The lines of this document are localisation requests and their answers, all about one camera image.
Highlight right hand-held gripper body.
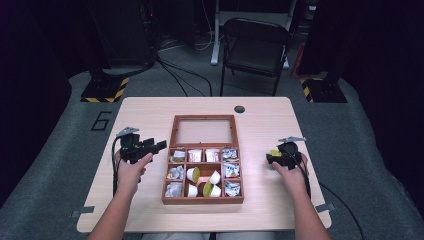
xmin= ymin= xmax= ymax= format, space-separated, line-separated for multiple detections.
xmin=277 ymin=135 xmax=307 ymax=170

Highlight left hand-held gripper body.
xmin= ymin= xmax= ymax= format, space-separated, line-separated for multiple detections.
xmin=115 ymin=126 xmax=150 ymax=165

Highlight brown wooden compartment box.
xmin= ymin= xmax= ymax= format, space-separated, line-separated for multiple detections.
xmin=161 ymin=114 xmax=245 ymax=205

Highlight person's right hand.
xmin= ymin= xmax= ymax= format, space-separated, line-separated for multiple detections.
xmin=271 ymin=153 xmax=309 ymax=198

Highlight person's left hand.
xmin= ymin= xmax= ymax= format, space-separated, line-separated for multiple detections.
xmin=114 ymin=151 xmax=154 ymax=198

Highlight silver yellow sachet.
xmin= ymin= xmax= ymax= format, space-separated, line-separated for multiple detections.
xmin=165 ymin=182 xmax=184 ymax=198
xmin=170 ymin=150 xmax=186 ymax=164
xmin=167 ymin=165 xmax=185 ymax=181

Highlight white red sachet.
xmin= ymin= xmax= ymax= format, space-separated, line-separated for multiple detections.
xmin=187 ymin=149 xmax=203 ymax=163
xmin=205 ymin=148 xmax=221 ymax=163

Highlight silver printed sachet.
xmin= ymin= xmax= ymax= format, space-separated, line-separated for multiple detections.
xmin=223 ymin=163 xmax=240 ymax=179
xmin=222 ymin=148 xmax=239 ymax=163
xmin=224 ymin=180 xmax=241 ymax=197

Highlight hazard striped stand base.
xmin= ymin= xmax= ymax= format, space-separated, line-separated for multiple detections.
xmin=299 ymin=76 xmax=348 ymax=104
xmin=80 ymin=76 xmax=130 ymax=104

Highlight person's light trousers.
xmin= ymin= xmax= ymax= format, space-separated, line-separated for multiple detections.
xmin=140 ymin=231 xmax=277 ymax=240

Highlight black folding chair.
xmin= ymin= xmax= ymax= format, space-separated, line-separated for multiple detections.
xmin=219 ymin=17 xmax=292 ymax=98

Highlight black equipment cabinet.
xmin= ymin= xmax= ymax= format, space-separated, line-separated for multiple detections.
xmin=87 ymin=0 xmax=158 ymax=69

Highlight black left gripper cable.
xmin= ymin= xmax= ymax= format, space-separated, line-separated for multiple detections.
xmin=111 ymin=135 xmax=122 ymax=198

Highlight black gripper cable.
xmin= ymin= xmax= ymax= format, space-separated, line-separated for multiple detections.
xmin=281 ymin=146 xmax=366 ymax=240
xmin=111 ymin=135 xmax=122 ymax=198

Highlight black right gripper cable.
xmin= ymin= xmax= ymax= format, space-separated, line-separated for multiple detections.
xmin=281 ymin=146 xmax=366 ymax=240

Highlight grey table bracket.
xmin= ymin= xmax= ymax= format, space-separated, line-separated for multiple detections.
xmin=70 ymin=205 xmax=96 ymax=219
xmin=314 ymin=202 xmax=337 ymax=214

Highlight black floor cables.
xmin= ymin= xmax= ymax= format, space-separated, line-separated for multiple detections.
xmin=155 ymin=54 xmax=214 ymax=98

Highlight white floor cables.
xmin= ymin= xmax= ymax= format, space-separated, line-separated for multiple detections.
xmin=158 ymin=0 xmax=215 ymax=53

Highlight white metal desk frame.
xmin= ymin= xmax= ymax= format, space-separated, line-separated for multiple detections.
xmin=210 ymin=0 xmax=298 ymax=70

